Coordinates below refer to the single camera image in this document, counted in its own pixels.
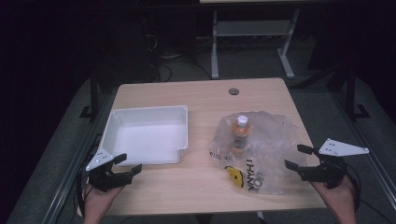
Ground white plastic tray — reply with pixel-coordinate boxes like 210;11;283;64
100;105;190;166

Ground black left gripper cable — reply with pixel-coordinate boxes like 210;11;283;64
76;133;105;217

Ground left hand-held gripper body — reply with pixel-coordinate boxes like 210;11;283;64
85;148;133;192

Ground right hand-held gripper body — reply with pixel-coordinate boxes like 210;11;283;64
299;138;370;189

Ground person's left hand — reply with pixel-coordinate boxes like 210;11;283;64
83;183;126;217

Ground person's right hand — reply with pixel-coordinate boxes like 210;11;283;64
310;177;358;217

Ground clear printed plastic bag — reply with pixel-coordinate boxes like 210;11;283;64
208;110;308;196

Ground black floor cables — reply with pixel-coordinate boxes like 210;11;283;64
143;29;213;82

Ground orange drink bottle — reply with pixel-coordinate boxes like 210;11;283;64
231;115;252;153

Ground white metal desk frame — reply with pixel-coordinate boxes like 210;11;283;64
199;0;303;80

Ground black metal stand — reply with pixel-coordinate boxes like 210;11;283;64
78;70;101;121
341;64;372;121

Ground grey metal rail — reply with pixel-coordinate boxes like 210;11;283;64
42;91;115;224
332;91;396;203

